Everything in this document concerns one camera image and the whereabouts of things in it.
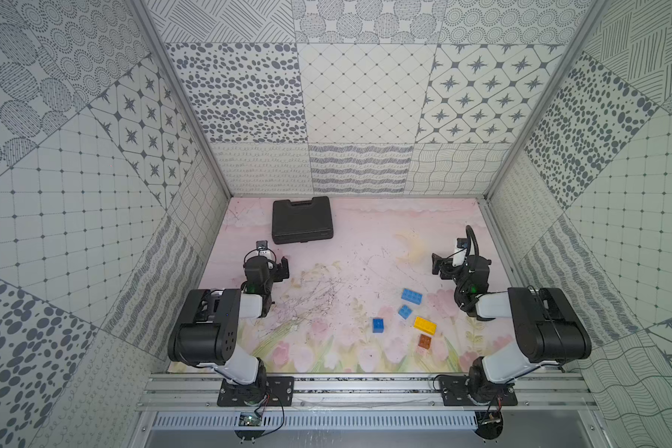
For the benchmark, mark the yellow lego brick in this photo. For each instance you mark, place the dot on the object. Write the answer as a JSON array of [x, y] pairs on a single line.
[[426, 326]]

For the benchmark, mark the small light blue lego brick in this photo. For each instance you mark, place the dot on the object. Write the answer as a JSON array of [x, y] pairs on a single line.
[[405, 311]]

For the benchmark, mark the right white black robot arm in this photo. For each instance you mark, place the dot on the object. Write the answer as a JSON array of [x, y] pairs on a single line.
[[547, 330]]

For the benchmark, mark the light blue long lego brick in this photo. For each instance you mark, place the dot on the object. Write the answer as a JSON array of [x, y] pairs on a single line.
[[411, 296]]

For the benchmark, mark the white perforated cable duct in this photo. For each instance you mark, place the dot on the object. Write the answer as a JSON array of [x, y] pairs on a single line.
[[350, 420]]

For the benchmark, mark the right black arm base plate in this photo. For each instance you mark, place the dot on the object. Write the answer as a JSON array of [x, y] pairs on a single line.
[[460, 390]]

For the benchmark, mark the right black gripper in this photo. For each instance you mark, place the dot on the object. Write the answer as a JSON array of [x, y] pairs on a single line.
[[441, 263]]

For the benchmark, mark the brown lego brick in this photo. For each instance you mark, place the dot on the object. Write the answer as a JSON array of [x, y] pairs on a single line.
[[424, 342]]

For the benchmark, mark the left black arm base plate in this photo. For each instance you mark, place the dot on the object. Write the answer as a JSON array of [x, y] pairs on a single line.
[[274, 390]]

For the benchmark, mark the dark blue square lego brick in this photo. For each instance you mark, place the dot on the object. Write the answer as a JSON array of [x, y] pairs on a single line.
[[378, 325]]

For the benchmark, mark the pink floral table mat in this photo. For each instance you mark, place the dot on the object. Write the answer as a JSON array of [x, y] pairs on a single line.
[[321, 320]]

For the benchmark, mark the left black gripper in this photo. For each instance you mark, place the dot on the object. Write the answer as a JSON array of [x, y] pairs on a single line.
[[280, 269]]

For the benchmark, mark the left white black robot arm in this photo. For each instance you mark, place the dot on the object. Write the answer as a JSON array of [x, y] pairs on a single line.
[[206, 331]]

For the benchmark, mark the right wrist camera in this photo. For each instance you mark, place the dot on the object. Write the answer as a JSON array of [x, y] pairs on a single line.
[[461, 251]]

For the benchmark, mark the black plastic tool case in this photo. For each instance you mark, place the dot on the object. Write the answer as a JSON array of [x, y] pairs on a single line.
[[302, 221]]

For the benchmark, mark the aluminium rail frame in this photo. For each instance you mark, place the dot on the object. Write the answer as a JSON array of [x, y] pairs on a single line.
[[547, 391]]

